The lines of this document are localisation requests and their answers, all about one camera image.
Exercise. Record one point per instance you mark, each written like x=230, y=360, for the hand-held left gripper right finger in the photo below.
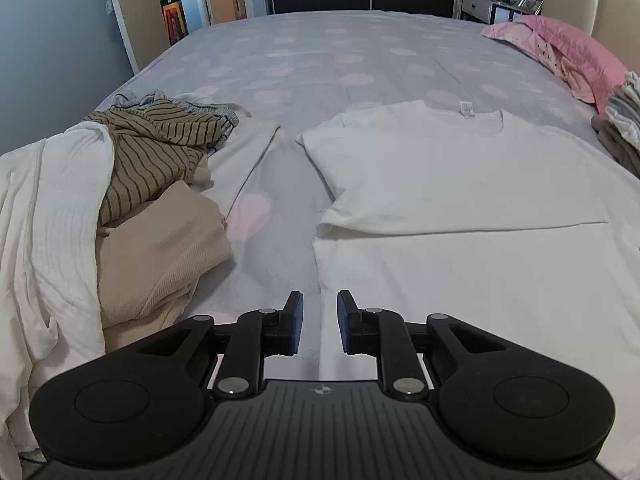
x=343, y=325

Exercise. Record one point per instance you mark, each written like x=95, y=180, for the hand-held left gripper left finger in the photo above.
x=298, y=322

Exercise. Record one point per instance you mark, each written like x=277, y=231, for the white t-shirt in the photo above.
x=450, y=185

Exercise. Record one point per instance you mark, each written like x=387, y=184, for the beige ribbed garment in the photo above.
x=160, y=260

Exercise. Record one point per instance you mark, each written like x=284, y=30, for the cream white garment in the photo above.
x=240, y=160

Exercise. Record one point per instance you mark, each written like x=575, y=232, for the grey striped garment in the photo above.
x=225, y=112

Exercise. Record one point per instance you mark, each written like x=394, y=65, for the tan striped garment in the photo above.
x=145, y=160

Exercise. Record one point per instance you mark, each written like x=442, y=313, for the white ribbed garment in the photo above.
x=45, y=240

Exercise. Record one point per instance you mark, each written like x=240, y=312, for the bed with polka-dot sheet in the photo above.
x=375, y=60

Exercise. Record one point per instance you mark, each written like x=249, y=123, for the orange object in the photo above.
x=172, y=22

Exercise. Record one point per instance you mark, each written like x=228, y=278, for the taupe folded blanket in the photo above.
x=617, y=147

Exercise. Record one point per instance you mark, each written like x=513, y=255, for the light pink pillow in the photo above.
x=505, y=32

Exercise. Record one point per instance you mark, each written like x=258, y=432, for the peach patterned cloth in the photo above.
x=575, y=77

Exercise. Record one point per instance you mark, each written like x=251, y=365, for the white sideboard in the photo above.
x=475, y=7

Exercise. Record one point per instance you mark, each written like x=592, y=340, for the beige door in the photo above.
x=142, y=15

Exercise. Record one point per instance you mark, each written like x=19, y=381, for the white folded shirt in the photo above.
x=625, y=116

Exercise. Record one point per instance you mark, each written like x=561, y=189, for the pale folded garment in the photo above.
x=631, y=85

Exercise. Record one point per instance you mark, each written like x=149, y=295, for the cream padded headboard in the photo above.
x=615, y=10

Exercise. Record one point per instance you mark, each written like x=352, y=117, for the picture frame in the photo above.
x=532, y=2

